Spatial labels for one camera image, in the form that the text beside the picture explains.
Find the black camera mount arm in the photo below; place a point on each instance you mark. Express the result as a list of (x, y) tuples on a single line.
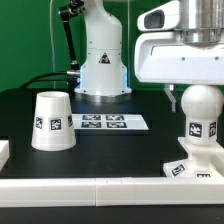
[(66, 13)]

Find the white lamp base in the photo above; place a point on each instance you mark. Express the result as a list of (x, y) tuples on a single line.
[(203, 161)]

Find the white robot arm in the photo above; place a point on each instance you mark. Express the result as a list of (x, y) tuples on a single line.
[(182, 42)]

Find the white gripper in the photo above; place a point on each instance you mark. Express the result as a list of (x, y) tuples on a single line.
[(160, 57)]

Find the white front fence bar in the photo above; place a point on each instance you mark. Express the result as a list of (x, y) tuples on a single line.
[(110, 191)]

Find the white lamp bulb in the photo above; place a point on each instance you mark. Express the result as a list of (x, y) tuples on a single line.
[(202, 105)]

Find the white marker sheet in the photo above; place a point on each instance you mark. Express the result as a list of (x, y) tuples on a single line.
[(109, 121)]

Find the white fence bar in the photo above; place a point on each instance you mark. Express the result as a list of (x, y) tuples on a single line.
[(4, 152), (110, 191)]

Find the white left fence bar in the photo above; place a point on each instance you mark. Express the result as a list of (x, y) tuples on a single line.
[(4, 152)]

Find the white lamp shade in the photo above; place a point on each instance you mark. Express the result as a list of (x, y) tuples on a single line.
[(53, 128)]

